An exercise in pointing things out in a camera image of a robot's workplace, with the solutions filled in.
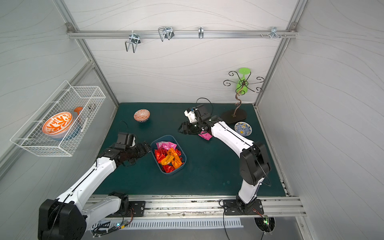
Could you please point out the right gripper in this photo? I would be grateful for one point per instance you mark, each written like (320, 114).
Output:
(189, 128)

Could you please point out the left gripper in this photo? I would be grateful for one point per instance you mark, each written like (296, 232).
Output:
(141, 149)

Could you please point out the small magenta tea bag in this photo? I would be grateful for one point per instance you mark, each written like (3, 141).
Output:
(205, 135)

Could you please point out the yellow tea bag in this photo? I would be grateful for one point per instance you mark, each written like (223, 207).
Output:
(167, 160)

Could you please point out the large magenta tea bag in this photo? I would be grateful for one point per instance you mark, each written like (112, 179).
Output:
(166, 145)

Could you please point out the blue plastic storage box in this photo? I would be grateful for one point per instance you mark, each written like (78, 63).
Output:
(168, 138)

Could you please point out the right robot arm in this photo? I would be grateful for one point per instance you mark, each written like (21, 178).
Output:
(254, 159)

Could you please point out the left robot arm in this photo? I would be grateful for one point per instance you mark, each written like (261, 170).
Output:
(68, 218)

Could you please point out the metal scroll hook stand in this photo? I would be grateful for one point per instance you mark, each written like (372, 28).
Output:
(238, 114)

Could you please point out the blue yellow patterned bowl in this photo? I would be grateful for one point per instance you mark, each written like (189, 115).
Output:
(243, 128)

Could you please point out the red patterned bowl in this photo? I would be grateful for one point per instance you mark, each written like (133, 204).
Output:
(142, 115)

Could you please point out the green plastic goblet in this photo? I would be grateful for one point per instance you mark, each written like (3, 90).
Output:
(242, 86)

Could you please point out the orange spoon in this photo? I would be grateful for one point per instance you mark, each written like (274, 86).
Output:
(78, 110)

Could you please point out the white vent strip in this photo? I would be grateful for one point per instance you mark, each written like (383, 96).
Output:
(184, 224)

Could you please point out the orange white patterned bowl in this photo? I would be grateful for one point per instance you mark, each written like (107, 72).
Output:
(57, 126)

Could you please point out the small metal hook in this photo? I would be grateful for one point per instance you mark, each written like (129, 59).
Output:
(201, 32)

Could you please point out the metal double hook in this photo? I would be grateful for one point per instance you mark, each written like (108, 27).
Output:
(133, 42)

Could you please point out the round black floor port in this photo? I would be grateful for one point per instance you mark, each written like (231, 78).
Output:
(265, 224)

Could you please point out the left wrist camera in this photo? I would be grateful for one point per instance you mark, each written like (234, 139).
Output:
(125, 140)

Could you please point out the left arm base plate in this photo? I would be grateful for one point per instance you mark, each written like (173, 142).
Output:
(136, 208)

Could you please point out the white wire basket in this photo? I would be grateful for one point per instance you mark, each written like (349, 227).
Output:
(64, 99)

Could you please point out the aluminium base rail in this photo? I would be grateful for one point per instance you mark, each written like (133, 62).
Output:
(195, 206)

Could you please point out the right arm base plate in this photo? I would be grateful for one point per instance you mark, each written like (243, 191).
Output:
(243, 207)

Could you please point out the metal wire hook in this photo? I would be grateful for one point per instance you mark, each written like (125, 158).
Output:
(166, 33)

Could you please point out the metal bracket hook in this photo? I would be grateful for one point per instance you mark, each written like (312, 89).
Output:
(273, 34)

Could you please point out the horizontal aluminium rail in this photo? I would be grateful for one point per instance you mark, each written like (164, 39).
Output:
(191, 34)

